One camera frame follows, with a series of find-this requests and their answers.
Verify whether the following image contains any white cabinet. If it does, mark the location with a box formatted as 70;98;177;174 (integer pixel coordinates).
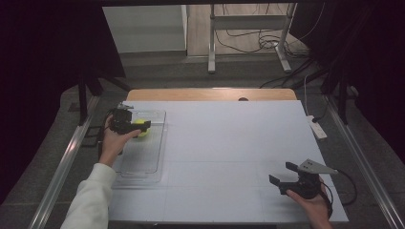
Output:
102;4;188;53

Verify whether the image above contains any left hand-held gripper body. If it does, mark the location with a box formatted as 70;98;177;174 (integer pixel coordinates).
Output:
110;102;141;135

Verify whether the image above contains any yellow tennis ball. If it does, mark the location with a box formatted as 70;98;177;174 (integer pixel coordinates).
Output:
133;118;151;138

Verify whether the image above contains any white board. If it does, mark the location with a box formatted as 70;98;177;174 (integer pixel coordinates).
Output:
106;100;350;223

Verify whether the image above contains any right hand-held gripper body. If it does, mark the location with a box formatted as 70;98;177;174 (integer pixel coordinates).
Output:
279;158;338;199

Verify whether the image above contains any white power strip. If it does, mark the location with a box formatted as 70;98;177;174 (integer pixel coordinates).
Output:
306;114;329;140

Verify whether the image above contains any person's left hand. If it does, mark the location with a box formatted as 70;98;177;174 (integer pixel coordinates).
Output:
98;115;141;167

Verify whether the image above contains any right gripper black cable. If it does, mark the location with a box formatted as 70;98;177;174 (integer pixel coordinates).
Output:
319;169;358;218

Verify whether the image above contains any black curtain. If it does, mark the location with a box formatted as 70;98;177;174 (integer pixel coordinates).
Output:
288;0;405;157
0;0;126;204

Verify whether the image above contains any aluminium rail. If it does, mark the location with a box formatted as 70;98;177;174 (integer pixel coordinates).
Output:
28;94;100;229
324;94;405;229

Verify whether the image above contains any wooden table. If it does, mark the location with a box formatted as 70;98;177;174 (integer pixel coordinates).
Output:
126;88;298;102

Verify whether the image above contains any grey metal desk frame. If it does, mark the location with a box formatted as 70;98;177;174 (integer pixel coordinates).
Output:
207;3;297;74

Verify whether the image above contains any tangle of black floor cables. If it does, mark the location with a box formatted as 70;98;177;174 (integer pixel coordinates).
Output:
214;3;326;59

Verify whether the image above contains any black stand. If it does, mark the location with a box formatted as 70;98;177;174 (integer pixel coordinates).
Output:
77;67;132;127
291;56;352;126

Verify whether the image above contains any clear plastic container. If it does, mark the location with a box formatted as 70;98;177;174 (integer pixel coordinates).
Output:
113;109;168;189

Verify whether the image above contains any person's right hand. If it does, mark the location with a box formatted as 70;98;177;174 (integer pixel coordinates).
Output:
286;177;333;229

